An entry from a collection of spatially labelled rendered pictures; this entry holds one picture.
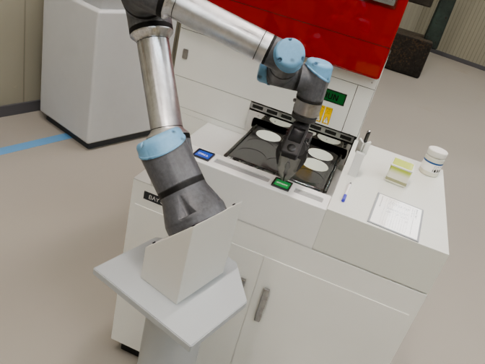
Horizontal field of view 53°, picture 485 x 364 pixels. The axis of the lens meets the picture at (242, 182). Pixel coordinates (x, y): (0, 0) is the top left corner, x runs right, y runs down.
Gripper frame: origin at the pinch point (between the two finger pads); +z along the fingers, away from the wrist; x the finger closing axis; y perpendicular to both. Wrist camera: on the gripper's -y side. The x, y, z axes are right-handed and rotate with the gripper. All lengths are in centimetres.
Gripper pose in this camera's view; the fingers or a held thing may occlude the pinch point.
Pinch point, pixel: (283, 178)
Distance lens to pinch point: 145.2
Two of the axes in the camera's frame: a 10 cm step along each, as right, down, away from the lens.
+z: -2.2, 8.5, 4.7
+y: 3.3, -3.9, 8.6
